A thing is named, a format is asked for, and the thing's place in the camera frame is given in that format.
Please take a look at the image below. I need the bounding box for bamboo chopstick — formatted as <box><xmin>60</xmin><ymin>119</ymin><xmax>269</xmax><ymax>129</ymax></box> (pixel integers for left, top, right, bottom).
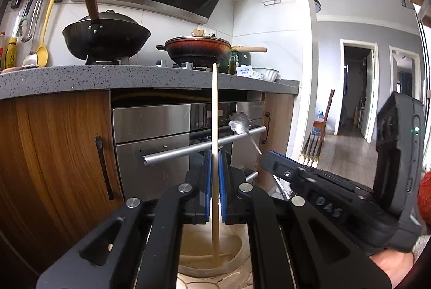
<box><xmin>211</xmin><ymin>63</ymin><xmax>220</xmax><ymax>267</ymax></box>

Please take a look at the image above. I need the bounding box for gold fork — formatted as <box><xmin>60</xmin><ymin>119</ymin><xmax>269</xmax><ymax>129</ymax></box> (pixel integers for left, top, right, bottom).
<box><xmin>299</xmin><ymin>132</ymin><xmax>324</xmax><ymax>168</ymax></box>

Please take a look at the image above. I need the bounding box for silver flower-handled spoon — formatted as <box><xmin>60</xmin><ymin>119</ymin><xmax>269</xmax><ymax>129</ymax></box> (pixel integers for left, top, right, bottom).
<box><xmin>228</xmin><ymin>110</ymin><xmax>291</xmax><ymax>200</ymax></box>

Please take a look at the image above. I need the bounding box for person's right hand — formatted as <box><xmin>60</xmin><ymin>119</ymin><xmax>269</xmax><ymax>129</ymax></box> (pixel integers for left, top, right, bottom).
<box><xmin>369</xmin><ymin>249</ymin><xmax>414</xmax><ymax>288</ymax></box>

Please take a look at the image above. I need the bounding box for cream ceramic utensil holder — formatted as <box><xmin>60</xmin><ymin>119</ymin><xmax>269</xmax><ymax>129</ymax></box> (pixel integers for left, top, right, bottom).
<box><xmin>176</xmin><ymin>223</ymin><xmax>253</xmax><ymax>288</ymax></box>

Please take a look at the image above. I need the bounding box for stainless steel oven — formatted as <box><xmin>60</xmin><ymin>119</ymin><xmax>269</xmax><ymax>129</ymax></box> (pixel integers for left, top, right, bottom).
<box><xmin>111</xmin><ymin>89</ymin><xmax>265</xmax><ymax>201</ymax></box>

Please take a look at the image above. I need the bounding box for wooden cabinet door left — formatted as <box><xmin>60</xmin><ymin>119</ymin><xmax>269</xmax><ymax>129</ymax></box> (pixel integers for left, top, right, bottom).
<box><xmin>1</xmin><ymin>91</ymin><xmax>123</xmax><ymax>274</ymax></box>

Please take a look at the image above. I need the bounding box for wooden cabinet door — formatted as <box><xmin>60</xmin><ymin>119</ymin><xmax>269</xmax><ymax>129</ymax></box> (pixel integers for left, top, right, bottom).
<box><xmin>253</xmin><ymin>92</ymin><xmax>297</xmax><ymax>192</ymax></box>
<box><xmin>1</xmin><ymin>91</ymin><xmax>123</xmax><ymax>274</ymax></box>

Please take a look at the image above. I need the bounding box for wooden dining chair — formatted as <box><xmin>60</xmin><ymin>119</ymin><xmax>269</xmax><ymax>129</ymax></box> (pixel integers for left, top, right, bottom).
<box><xmin>313</xmin><ymin>89</ymin><xmax>335</xmax><ymax>148</ymax></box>

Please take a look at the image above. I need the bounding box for wooden cabinet door right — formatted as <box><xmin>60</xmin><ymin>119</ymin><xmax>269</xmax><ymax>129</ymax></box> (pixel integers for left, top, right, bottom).
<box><xmin>253</xmin><ymin>92</ymin><xmax>297</xmax><ymax>192</ymax></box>

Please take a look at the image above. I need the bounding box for white ceramic fluted dish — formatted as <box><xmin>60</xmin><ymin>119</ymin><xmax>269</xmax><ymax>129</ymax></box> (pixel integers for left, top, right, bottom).
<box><xmin>253</xmin><ymin>68</ymin><xmax>279</xmax><ymax>82</ymax></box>

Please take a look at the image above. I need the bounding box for grey speckled countertop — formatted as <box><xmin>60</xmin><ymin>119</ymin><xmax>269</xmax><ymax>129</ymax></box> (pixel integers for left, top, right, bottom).
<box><xmin>0</xmin><ymin>64</ymin><xmax>300</xmax><ymax>100</ymax></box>

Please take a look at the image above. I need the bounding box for red-brown frying pan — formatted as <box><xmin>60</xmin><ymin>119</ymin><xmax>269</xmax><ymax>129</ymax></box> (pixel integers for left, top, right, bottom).
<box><xmin>156</xmin><ymin>30</ymin><xmax>267</xmax><ymax>68</ymax></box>

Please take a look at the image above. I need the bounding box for yellow hanging ladle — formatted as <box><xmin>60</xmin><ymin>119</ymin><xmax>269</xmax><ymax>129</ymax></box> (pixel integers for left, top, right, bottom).
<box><xmin>36</xmin><ymin>0</ymin><xmax>55</xmax><ymax>67</ymax></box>

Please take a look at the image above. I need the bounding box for ceiling lamp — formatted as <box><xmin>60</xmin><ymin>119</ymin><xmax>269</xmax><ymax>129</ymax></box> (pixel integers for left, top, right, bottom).
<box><xmin>314</xmin><ymin>0</ymin><xmax>321</xmax><ymax>13</ymax></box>

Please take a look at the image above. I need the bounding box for yellow mustard bottle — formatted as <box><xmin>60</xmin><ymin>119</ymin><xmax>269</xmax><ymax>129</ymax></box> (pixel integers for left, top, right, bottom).
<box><xmin>4</xmin><ymin>37</ymin><xmax>18</xmax><ymax>69</ymax></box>

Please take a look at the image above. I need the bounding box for black wok with wooden handle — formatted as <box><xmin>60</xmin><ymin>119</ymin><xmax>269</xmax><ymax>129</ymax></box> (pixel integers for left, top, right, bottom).
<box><xmin>63</xmin><ymin>0</ymin><xmax>151</xmax><ymax>65</ymax></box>

